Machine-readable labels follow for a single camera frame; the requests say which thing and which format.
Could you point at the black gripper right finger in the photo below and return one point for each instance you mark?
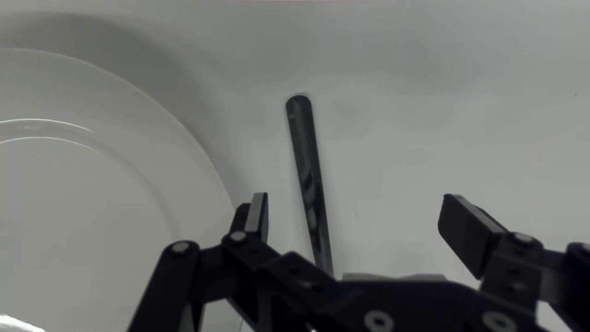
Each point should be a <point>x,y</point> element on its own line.
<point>516,271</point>

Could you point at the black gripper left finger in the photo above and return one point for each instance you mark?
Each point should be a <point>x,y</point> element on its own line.
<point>269,291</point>

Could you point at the white round plate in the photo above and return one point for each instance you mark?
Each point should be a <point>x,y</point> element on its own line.
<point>97,180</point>

